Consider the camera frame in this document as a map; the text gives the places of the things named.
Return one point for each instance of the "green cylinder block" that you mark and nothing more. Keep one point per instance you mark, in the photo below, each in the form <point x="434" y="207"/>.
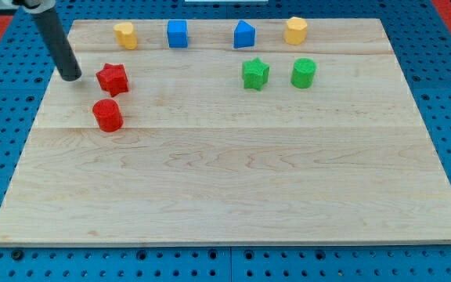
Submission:
<point x="303" y="72"/>

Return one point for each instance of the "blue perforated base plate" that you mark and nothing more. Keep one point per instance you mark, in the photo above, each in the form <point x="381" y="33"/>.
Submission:
<point x="420" y="34"/>

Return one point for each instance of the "green star block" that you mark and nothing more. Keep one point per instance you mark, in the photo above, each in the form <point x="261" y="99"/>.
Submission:
<point x="255" y="73"/>

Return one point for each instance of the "red star block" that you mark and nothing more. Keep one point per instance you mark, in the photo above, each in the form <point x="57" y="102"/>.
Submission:
<point x="113" y="79"/>

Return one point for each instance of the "wooden board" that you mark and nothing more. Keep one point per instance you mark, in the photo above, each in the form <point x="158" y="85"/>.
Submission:
<point x="202" y="161"/>

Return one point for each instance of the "blue triangle block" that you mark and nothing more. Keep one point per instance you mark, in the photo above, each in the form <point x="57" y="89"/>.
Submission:
<point x="244" y="35"/>

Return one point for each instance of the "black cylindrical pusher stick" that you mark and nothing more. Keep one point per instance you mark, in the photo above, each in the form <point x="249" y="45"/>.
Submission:
<point x="55" y="39"/>

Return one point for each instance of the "grey robot arm end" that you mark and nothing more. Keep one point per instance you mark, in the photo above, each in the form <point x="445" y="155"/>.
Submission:
<point x="35" y="6"/>

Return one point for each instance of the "red cylinder block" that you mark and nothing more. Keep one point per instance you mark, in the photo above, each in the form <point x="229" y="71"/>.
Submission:
<point x="108" y="115"/>

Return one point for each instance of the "blue cube block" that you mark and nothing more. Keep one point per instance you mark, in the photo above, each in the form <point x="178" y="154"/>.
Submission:
<point x="177" y="34"/>

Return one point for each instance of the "yellow heart block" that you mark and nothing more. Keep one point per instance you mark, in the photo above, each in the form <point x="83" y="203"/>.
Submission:
<point x="125" y="35"/>

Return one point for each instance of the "yellow hexagon block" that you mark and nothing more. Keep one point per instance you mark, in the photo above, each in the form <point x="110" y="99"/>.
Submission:
<point x="295" y="32"/>

